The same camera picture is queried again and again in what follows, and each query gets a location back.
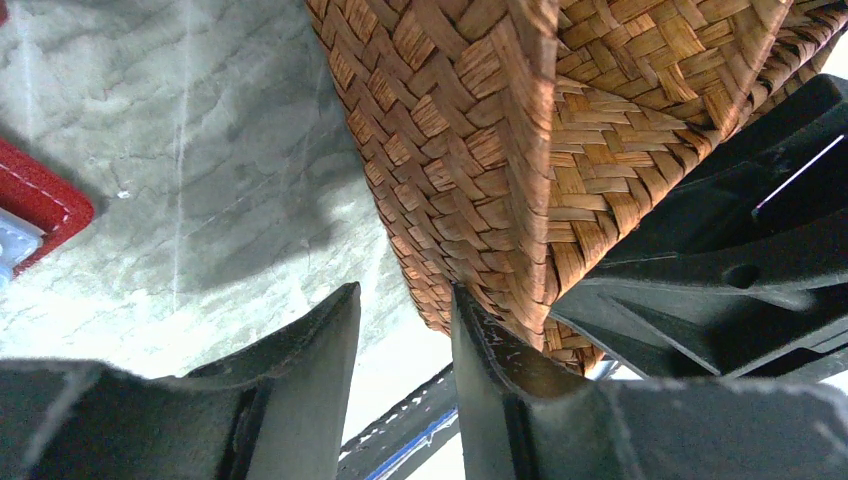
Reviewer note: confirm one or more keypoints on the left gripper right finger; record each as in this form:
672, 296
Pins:
523, 416

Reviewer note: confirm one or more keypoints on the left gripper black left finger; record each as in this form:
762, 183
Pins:
272, 410

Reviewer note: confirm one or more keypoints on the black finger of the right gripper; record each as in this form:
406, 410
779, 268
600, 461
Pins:
701, 288

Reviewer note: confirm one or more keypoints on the red leather card holder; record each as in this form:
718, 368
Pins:
41, 209

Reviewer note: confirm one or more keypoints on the brown woven basket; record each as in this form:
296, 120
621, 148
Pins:
509, 145

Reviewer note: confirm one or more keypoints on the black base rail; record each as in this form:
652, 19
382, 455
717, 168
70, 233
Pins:
407, 435

